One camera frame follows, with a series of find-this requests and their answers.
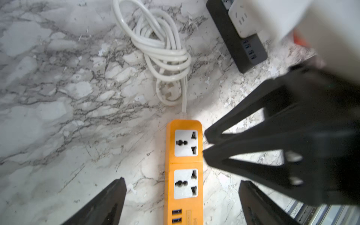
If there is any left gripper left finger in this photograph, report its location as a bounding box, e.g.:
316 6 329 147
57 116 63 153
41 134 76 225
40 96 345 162
63 177 127 225

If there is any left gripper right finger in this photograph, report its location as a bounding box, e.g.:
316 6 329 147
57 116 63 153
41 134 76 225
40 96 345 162
239 181 299 225

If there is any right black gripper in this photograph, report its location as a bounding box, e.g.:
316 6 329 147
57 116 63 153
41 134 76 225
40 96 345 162
203 62 360 205

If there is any orange power strip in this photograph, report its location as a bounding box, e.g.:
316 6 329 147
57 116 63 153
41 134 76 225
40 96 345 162
163 119 203 225

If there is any red cube socket adapter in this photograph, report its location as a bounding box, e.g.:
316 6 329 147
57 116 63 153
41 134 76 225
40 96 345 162
292 30 310 48

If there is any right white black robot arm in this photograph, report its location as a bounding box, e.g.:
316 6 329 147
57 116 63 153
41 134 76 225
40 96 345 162
203 1 360 205

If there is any white cube socket adapter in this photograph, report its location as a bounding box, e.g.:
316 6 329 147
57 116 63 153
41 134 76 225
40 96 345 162
228 0 262 38

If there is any black power strip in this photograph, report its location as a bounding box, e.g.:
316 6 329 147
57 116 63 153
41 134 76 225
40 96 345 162
206 0 268 74

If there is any white coiled power cable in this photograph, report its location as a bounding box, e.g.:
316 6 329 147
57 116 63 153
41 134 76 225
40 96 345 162
112 0 192 113

